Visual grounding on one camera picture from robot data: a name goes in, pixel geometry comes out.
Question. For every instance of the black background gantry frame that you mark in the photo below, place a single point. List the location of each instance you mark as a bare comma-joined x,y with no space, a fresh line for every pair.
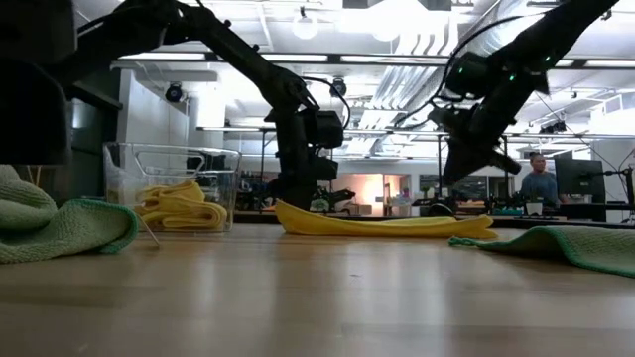
263,163

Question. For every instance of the white round ceiling lamp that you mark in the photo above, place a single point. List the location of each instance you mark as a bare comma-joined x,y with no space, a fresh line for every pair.
305,26

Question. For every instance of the black ceiling track light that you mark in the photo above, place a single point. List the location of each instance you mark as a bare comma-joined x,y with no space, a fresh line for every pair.
553,128

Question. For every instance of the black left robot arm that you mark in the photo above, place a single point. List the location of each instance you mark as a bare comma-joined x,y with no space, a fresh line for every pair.
238,49

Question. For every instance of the person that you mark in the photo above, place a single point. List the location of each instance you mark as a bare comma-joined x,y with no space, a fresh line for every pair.
541,186

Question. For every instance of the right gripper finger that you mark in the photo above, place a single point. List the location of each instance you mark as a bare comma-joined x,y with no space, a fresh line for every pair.
461,161

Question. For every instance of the yellow microfiber towel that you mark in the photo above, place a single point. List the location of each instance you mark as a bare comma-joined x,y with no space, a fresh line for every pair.
193,215
372,228
173,191

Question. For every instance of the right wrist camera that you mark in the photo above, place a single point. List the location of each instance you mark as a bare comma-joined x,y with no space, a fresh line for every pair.
449,119

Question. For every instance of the clear plastic bin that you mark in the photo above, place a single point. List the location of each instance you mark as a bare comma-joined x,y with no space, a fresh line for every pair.
223,163

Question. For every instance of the background black robot arm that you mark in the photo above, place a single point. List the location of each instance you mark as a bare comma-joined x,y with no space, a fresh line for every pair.
342,194

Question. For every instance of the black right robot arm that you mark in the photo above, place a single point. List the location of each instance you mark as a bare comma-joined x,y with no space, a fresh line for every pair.
546,44

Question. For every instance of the long ceiling light strip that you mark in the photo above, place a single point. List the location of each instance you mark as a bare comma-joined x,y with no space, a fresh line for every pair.
159,56

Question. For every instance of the black computer monitor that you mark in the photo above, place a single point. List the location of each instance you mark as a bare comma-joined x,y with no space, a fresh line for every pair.
585,178

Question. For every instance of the green microfiber towel white tag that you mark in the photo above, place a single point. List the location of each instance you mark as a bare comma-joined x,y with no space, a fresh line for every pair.
49,228

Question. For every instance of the black ceiling spotlight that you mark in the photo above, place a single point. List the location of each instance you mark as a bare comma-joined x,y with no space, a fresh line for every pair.
173,92
339,87

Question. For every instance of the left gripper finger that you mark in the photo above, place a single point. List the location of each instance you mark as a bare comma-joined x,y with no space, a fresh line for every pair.
300,198

